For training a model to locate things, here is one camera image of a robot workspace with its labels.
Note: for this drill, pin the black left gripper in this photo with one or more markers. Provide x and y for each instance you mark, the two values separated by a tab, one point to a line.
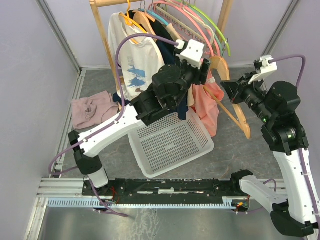
202	77

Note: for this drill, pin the salmon pink t shirt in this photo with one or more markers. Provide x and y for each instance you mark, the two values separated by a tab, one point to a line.
205	106

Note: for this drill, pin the mauve pink crumpled garment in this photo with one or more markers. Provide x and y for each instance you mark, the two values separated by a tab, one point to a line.
93	110

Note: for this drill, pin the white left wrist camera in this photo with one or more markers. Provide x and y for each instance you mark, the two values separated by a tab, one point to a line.
191	51

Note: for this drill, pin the pink plastic hanger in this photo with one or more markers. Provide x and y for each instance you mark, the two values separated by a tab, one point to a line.
186	27

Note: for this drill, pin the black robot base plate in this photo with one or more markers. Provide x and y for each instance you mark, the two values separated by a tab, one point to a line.
174	191

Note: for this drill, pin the orange plastic hanger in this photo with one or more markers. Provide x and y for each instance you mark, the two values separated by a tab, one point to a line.
129	21

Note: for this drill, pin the white printed t shirt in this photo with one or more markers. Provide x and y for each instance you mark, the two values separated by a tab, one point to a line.
139	58

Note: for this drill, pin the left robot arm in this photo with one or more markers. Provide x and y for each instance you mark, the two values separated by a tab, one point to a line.
164	95

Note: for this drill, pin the white perforated plastic basket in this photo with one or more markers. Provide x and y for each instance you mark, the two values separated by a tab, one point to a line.
170	143

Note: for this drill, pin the beige tan t shirt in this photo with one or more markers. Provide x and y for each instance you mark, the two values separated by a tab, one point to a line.
175	36

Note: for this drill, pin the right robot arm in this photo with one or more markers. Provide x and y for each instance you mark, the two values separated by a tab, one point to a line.
298	213

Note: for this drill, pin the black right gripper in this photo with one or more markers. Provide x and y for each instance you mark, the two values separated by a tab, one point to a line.
235	90

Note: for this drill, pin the navy blue t shirt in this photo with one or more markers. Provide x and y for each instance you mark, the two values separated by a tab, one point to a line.
166	72

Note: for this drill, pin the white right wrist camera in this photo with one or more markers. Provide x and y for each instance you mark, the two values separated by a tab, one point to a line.
263	69

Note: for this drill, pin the turquoise plastic hanger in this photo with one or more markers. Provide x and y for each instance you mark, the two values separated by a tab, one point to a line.
157	17

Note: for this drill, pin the lime green hanger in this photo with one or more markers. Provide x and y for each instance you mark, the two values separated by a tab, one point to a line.
216	47

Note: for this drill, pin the wooden clothes rack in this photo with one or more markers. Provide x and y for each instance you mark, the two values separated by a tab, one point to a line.
96	4

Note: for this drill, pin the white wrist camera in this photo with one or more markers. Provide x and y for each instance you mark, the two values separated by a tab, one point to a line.
263	69
191	51

